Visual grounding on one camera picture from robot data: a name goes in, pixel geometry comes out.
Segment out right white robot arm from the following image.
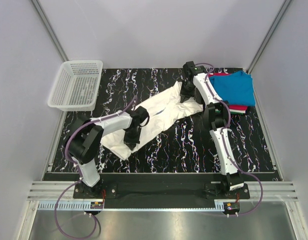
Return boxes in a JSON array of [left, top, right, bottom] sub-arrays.
[[180, 61, 242, 178]]

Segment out white plastic basket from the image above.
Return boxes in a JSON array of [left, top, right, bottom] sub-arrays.
[[47, 60, 103, 112]]

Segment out white slotted cable duct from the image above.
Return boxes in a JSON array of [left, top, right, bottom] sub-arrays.
[[38, 200, 224, 212]]

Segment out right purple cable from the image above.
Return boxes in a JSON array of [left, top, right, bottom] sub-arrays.
[[196, 62, 264, 217]]

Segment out purple cable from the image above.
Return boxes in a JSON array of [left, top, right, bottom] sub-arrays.
[[196, 62, 264, 217], [53, 94, 138, 240]]

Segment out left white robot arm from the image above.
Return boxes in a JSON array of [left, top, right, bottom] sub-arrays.
[[65, 106, 150, 188]]

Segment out small circuit board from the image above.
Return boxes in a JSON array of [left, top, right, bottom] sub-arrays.
[[224, 202, 240, 211], [90, 201, 104, 209]]

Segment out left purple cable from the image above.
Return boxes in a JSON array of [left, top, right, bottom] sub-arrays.
[[53, 94, 138, 240]]

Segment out white printed t shirt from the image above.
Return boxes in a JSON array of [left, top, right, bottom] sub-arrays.
[[101, 81, 203, 160]]

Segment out green folded t shirt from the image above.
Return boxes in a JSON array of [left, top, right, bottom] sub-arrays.
[[230, 110, 246, 115]]

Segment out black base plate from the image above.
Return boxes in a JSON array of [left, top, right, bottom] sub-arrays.
[[73, 173, 250, 200]]

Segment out left small circuit board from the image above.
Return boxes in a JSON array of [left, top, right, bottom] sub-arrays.
[[90, 201, 104, 209]]

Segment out aluminium rail profile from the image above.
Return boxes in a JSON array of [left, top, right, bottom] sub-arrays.
[[27, 181, 298, 202]]

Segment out blue folded t shirt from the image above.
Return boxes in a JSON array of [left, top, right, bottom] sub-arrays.
[[209, 70, 256, 107]]

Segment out right small circuit board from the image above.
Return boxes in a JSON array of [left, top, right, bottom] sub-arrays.
[[224, 202, 240, 211]]

